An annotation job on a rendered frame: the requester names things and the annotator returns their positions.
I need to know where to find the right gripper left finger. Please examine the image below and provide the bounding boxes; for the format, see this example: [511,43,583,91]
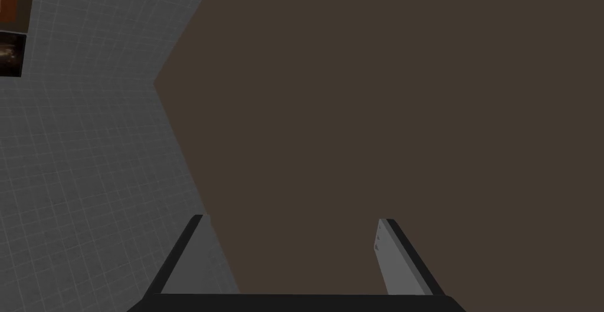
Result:
[143,214,241,296]

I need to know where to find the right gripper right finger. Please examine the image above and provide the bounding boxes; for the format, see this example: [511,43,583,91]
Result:
[373,218,447,296]

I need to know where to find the dark framed picture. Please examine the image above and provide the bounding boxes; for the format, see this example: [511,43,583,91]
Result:
[0,31,27,78]

